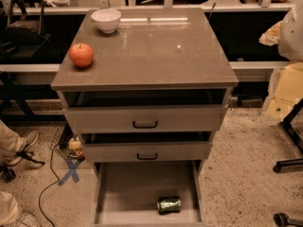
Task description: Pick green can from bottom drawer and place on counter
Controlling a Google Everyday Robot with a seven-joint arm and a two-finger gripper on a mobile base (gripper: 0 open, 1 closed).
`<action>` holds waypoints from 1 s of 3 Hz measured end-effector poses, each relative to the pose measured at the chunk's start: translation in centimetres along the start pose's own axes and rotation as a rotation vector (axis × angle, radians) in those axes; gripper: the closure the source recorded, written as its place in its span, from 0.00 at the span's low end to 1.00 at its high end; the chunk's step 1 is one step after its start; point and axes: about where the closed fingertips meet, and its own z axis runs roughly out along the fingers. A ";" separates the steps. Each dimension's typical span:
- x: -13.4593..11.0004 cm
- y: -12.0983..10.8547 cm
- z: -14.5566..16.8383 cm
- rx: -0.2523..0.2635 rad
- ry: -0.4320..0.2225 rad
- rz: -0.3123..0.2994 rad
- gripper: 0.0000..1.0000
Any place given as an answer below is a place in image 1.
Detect black office chair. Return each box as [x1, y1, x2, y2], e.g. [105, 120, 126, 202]
[0, 0, 49, 58]

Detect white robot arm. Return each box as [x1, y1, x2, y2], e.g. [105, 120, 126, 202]
[259, 2, 303, 122]

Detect white ceramic bowl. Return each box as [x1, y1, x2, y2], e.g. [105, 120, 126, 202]
[91, 9, 121, 34]

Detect middle grey drawer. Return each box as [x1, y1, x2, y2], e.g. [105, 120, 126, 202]
[82, 142, 212, 163]

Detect beige trouser leg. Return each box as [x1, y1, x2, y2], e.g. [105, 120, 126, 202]
[0, 121, 27, 166]
[0, 191, 22, 227]

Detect beige trouser leg upper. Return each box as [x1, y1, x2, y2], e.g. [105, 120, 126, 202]
[0, 121, 27, 166]

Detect black floor cable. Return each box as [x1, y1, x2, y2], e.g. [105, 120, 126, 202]
[38, 142, 62, 227]

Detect grey drawer cabinet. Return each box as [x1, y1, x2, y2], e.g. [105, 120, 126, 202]
[50, 7, 240, 227]

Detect small yellow bottle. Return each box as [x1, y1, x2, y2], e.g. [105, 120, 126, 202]
[68, 136, 81, 150]

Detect grey sneaker upper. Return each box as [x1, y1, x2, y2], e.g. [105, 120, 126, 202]
[5, 130, 40, 166]

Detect blue tape cross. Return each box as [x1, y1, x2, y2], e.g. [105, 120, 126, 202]
[58, 159, 81, 185]

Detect white sneaker lower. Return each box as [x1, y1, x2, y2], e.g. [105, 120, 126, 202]
[10, 212, 41, 227]

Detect black chair base right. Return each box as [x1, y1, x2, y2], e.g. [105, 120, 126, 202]
[273, 99, 303, 173]

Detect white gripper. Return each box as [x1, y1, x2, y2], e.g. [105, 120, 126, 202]
[262, 62, 303, 121]

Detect black caster bottom right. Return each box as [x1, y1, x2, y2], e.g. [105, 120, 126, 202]
[274, 213, 303, 227]

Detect beige trouser leg lower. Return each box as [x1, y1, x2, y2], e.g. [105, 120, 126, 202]
[0, 191, 22, 227]

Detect bottom open grey drawer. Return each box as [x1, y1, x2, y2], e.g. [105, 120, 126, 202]
[90, 161, 205, 227]

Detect green soda can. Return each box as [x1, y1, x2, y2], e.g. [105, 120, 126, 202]
[157, 197, 182, 214]

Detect red apple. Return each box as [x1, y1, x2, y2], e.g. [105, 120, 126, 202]
[68, 44, 94, 67]

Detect black caster wheel left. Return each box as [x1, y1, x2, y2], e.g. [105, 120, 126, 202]
[1, 168, 16, 183]

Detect top grey drawer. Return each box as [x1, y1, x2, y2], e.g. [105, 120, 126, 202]
[63, 105, 227, 134]

